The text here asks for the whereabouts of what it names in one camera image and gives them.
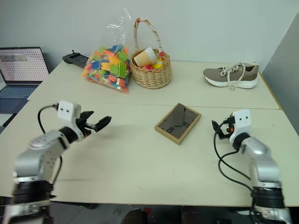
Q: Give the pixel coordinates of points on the dark rounded shape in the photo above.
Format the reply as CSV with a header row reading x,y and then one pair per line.
x,y
137,215

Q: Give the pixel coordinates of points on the open laptop computer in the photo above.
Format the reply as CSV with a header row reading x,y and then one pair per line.
x,y
21,63

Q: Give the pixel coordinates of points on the yellow toy block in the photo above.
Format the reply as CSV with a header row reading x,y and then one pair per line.
x,y
157,66

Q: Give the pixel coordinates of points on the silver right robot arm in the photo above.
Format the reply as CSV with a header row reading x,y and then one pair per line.
x,y
261,158

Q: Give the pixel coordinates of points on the black handheld controller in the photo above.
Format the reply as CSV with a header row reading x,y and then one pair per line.
x,y
74,59

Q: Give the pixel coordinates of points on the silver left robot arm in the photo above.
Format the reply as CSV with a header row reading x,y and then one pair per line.
x,y
32,158

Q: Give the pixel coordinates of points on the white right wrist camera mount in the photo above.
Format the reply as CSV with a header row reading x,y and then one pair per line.
x,y
241,123

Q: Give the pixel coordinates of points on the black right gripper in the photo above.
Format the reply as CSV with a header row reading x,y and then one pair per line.
x,y
229,127

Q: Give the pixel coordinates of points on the taupe sneaker with white sole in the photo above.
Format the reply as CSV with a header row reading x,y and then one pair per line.
x,y
247,72

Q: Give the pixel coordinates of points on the corrugated paper cup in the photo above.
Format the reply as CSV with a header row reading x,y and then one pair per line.
x,y
144,58

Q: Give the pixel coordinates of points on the orange toy block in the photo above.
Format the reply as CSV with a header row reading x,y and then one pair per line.
x,y
147,67

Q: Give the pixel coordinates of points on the plastic bag of building blocks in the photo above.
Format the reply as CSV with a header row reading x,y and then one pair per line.
x,y
109,67

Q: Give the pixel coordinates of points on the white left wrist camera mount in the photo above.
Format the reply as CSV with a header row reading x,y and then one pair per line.
x,y
69,111

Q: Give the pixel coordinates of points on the grey partition panel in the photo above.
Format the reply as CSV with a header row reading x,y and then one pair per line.
x,y
285,70

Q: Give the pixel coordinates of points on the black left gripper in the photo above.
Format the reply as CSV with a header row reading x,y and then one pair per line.
x,y
83,127

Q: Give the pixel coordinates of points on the wooden framed square clock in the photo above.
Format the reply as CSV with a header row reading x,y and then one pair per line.
x,y
174,126

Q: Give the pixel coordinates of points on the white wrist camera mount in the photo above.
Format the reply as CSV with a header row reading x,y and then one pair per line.
x,y
241,123
69,111

